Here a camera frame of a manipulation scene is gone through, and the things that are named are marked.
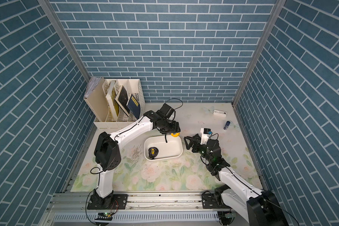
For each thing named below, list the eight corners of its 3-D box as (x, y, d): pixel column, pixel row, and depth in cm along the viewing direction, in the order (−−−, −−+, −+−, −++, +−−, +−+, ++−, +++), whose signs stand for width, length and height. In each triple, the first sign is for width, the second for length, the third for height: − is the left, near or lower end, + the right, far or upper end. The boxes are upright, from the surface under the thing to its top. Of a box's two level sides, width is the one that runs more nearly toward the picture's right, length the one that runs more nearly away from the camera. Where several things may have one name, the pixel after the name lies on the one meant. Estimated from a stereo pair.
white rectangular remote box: (212, 114, 116) (213, 112, 114) (213, 110, 119) (214, 108, 117) (225, 117, 114) (226, 115, 112) (226, 114, 116) (226, 111, 114)
